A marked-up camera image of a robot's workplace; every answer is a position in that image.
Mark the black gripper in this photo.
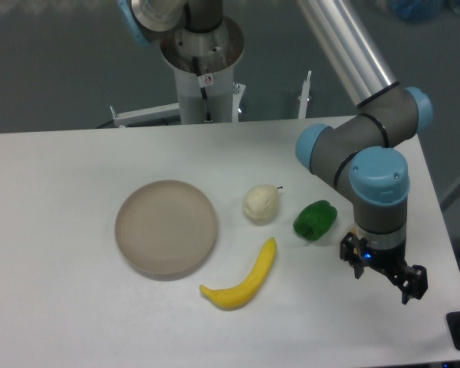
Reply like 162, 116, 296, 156
340, 232, 428, 305

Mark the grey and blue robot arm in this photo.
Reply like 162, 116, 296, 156
118, 1, 433, 302

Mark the yellow banana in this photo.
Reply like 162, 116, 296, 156
199, 237, 278, 310

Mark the green bell pepper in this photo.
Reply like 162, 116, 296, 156
293, 200, 337, 242

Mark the white pear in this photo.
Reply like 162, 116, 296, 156
242, 184, 284, 225

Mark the beige round plate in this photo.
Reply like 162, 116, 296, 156
114, 180, 218, 281

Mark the blue object in background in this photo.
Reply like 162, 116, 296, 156
387, 0, 445, 23

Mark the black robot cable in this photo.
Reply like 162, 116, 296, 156
192, 56, 213, 123

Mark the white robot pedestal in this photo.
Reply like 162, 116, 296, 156
174, 67, 235, 125

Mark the white metal mounting frame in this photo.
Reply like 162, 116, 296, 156
110, 71, 312, 127

